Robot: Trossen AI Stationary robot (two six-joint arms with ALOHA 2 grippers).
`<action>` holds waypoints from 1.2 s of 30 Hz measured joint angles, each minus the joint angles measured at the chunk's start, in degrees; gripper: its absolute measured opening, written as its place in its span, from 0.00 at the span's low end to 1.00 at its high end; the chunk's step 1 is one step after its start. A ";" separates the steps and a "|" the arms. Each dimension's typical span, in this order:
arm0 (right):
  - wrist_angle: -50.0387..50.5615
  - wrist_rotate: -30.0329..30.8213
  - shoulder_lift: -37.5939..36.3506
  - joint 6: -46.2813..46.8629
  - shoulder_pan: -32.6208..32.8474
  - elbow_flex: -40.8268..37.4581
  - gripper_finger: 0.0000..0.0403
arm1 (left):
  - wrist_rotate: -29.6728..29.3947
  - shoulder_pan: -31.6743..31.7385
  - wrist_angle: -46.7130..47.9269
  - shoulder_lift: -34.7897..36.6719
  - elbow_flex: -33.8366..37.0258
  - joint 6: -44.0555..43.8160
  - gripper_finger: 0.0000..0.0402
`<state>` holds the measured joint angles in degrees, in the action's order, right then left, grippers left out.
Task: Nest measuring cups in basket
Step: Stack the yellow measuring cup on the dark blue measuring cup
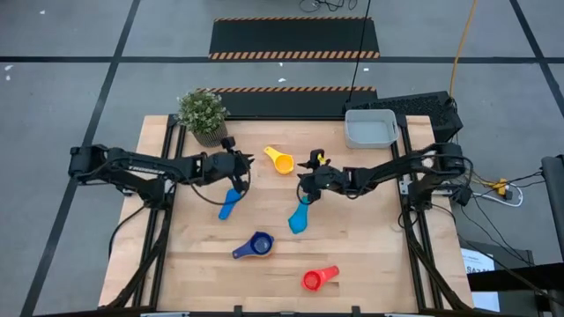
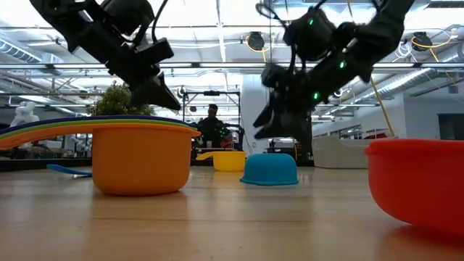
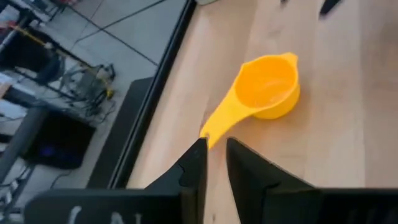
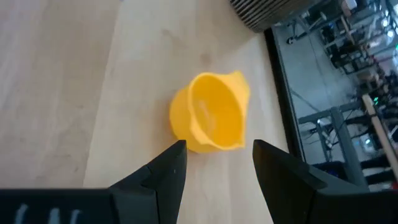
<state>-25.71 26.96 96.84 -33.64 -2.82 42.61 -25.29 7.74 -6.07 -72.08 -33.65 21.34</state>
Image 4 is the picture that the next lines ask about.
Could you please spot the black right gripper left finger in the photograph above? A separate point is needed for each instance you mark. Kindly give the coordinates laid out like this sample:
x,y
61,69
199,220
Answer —
x,y
149,199

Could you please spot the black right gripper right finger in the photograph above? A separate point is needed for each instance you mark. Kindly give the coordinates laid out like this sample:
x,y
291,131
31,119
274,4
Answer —
x,y
295,199

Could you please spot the yellow measuring cup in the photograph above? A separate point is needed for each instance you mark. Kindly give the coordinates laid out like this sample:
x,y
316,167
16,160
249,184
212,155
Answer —
x,y
214,112

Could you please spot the grey metal stand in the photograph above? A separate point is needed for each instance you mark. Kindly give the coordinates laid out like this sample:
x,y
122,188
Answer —
x,y
342,133

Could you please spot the small potted green plant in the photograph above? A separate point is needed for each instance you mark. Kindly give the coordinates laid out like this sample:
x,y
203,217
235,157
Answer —
x,y
264,12

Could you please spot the black aluminium table frame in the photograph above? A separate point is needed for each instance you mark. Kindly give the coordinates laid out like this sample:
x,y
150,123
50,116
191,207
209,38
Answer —
x,y
284,93

